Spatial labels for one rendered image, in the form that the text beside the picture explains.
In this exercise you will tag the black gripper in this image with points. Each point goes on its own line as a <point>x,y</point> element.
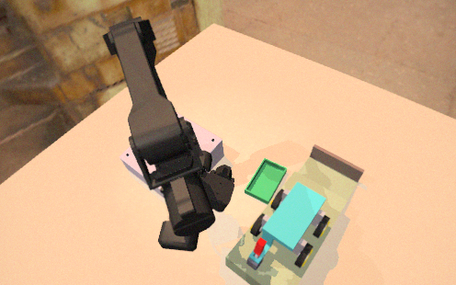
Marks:
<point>167,239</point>

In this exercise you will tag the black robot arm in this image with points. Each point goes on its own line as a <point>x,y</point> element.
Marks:
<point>163,139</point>

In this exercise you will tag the green tray floor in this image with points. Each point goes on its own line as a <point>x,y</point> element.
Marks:
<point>266,180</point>

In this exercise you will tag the green tray rim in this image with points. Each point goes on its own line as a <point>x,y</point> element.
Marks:
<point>255,196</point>

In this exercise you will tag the red-headed pin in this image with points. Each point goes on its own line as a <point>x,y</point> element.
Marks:
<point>260,246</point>

